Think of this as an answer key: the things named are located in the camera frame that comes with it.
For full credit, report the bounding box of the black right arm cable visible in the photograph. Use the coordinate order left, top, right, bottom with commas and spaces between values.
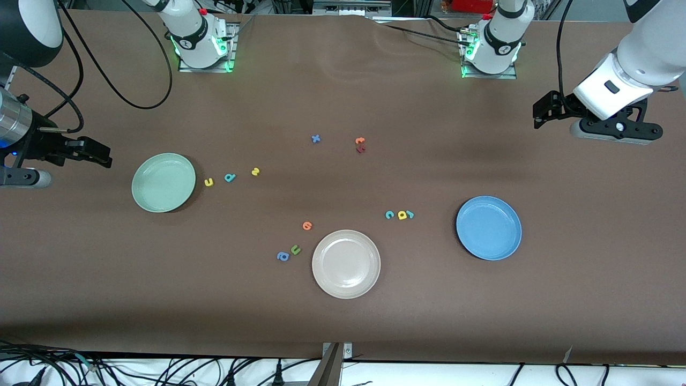
0, 0, 173, 135

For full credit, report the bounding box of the red box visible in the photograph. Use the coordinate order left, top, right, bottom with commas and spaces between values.
452, 0, 499, 14

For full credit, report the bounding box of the beige plate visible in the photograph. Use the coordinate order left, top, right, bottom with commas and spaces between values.
312, 229, 382, 299

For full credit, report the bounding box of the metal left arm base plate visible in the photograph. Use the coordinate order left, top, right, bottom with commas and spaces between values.
461, 27, 518, 80

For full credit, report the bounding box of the black looped cable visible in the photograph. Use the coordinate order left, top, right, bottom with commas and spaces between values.
555, 363, 612, 386

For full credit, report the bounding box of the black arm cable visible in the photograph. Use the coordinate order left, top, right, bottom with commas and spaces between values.
0, 0, 173, 135
556, 0, 577, 113

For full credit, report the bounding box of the metal table edge bracket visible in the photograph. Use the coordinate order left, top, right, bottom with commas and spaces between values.
322, 342, 353, 386

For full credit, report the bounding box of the blue plate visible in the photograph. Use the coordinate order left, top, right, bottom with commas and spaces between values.
456, 196, 523, 261

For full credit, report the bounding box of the black diagonal bar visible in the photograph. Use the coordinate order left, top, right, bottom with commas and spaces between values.
307, 343, 342, 386

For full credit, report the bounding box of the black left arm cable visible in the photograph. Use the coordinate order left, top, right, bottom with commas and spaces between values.
556, 0, 577, 113

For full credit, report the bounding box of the aluminium frame profile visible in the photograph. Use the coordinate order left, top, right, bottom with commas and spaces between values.
312, 0, 393, 18

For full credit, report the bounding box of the green plate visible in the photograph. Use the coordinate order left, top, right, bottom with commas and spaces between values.
131, 153, 197, 213

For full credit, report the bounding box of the black table cable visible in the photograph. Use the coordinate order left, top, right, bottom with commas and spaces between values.
375, 15, 469, 46

